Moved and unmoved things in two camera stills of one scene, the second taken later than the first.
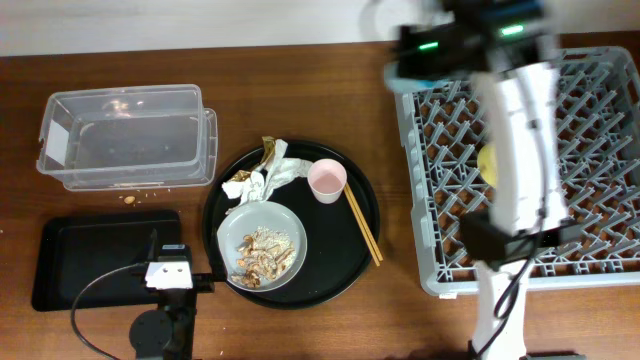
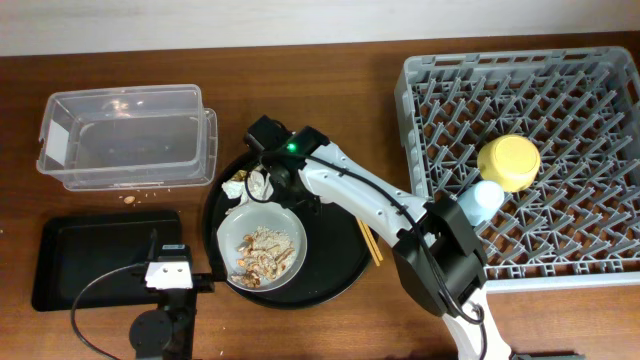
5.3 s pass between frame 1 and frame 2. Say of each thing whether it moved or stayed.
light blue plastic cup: moved
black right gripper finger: stayed
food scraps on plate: stayed
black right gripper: moved
